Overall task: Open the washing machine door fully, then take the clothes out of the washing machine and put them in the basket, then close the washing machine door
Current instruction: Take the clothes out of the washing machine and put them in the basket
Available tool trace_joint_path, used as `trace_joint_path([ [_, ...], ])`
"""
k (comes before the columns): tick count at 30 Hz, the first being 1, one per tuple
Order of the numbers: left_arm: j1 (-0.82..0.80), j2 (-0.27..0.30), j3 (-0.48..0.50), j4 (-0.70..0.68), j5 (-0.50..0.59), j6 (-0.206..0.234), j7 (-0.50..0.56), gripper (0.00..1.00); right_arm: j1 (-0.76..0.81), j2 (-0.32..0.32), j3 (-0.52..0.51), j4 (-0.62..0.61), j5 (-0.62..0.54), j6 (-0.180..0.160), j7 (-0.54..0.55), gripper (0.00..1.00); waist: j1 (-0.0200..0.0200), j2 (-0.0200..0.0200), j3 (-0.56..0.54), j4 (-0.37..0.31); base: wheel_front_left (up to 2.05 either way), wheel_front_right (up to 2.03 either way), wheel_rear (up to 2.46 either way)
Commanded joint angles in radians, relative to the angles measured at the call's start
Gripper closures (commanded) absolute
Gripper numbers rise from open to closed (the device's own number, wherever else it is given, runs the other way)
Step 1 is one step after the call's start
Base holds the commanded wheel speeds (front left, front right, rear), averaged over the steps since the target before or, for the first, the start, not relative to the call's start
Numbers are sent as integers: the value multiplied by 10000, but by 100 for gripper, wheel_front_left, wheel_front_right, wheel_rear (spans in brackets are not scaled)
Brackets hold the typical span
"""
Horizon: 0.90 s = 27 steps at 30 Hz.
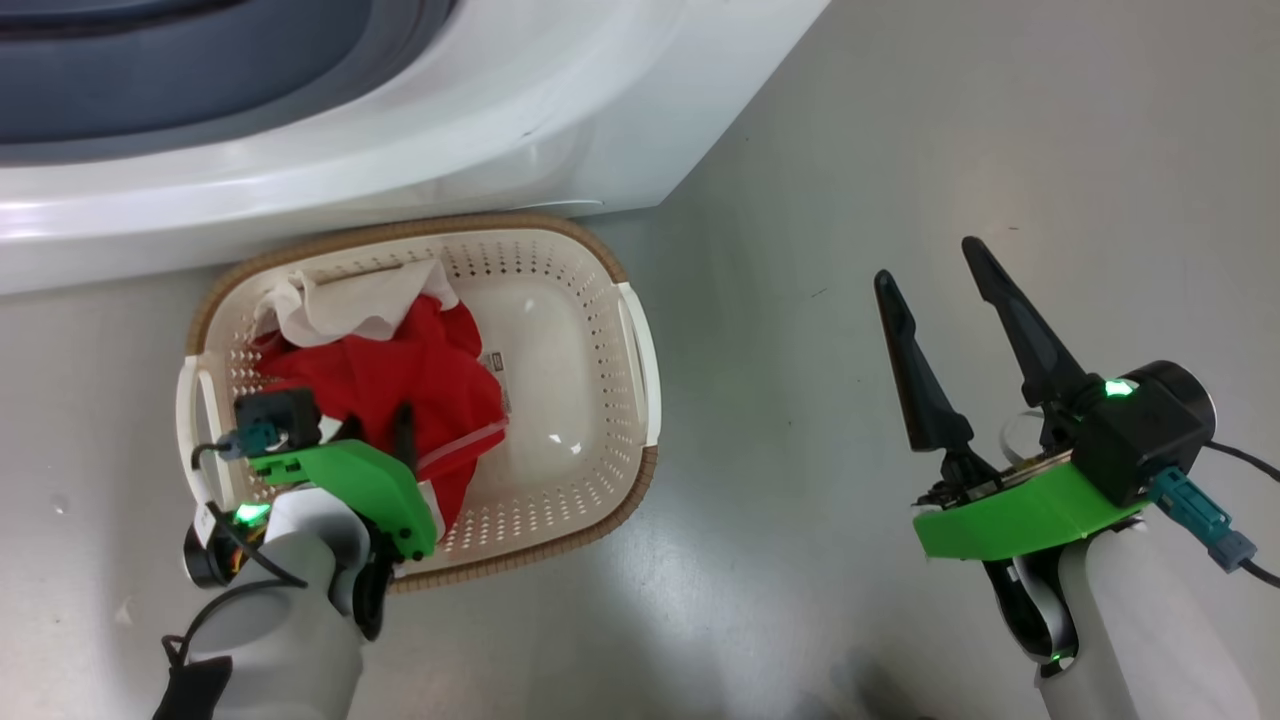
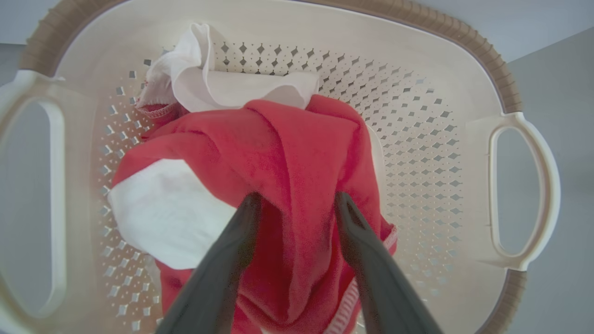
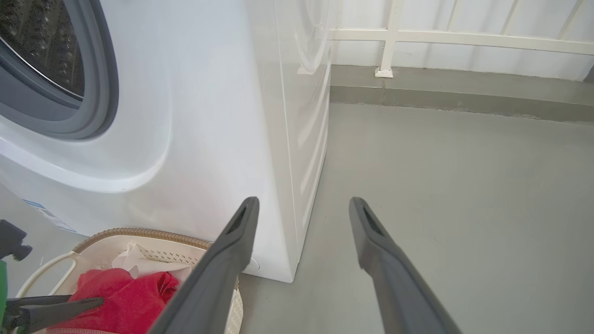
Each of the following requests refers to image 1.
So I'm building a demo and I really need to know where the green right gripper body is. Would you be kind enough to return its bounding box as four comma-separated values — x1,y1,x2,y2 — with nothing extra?
912,448,1151,561

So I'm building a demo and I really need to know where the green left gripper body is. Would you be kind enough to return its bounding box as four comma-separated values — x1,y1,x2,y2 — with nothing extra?
248,440,438,561

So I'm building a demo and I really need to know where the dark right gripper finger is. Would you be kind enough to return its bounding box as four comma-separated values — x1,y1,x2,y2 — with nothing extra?
874,270,976,453
962,237,1093,409

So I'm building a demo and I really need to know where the red and white garment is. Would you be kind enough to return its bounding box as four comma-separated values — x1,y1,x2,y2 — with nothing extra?
250,258,511,531

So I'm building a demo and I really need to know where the basket product label sticker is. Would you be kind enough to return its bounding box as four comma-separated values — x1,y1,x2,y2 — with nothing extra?
480,350,513,416

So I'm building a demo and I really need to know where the cream perforated laundry basket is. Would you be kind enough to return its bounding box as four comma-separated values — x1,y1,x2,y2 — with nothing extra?
176,212,661,591

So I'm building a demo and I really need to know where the white washing machine body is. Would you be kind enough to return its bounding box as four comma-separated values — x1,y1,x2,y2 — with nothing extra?
0,0,831,296

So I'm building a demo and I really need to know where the grey rubber door gasket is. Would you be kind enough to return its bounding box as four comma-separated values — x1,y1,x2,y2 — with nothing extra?
0,0,461,166

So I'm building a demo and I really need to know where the left black cable teal plug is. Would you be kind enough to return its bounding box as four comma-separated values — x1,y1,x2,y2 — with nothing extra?
165,420,306,666

